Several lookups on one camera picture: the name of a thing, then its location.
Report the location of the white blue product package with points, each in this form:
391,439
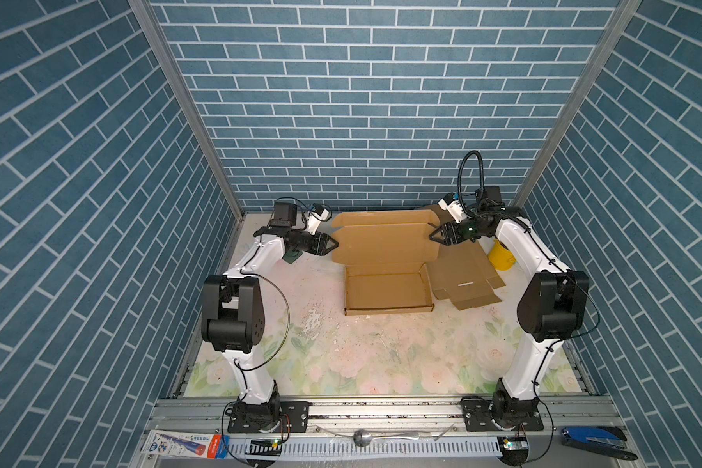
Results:
191,445

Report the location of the blue black pliers tool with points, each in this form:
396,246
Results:
602,440

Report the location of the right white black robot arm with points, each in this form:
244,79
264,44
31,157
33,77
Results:
551,309

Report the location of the green rectangular sponge block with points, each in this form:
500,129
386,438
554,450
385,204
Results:
291,256

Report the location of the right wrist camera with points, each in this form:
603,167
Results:
454,208

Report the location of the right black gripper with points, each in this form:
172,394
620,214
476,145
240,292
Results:
445,241

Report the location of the cardboard box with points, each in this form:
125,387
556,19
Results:
463,275
385,255

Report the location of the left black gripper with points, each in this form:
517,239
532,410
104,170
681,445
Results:
317,244

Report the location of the white slotted cable duct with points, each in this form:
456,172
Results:
336,448

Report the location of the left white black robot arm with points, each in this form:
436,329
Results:
233,318

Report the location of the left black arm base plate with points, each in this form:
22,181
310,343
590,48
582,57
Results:
252,419

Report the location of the metal spoon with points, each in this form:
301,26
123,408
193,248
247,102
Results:
363,438

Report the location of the yellow pen cup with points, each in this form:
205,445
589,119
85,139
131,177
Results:
500,257

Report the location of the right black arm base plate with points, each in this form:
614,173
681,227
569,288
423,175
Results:
481,415

